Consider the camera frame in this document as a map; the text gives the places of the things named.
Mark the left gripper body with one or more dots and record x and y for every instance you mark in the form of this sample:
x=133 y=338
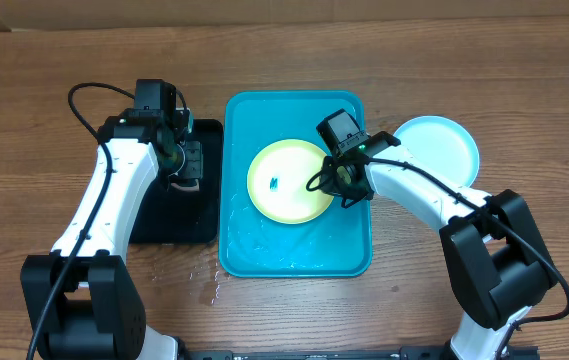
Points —
x=188 y=161

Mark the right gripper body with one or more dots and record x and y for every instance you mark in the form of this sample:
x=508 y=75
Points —
x=337 y=183

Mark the yellow-rimmed plate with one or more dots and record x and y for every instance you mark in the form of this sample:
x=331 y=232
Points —
x=277 y=179

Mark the light blue plate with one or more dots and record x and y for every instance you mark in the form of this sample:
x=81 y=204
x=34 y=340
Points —
x=442 y=145

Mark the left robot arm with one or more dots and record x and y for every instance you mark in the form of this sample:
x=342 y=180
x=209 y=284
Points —
x=80 y=297

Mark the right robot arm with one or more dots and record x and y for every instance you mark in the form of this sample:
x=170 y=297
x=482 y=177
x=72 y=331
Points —
x=497 y=262

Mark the black plastic tray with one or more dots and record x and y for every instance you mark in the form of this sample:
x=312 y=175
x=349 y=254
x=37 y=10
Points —
x=171 y=214

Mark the teal plastic tray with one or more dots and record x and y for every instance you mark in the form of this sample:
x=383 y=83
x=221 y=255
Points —
x=338 y=243

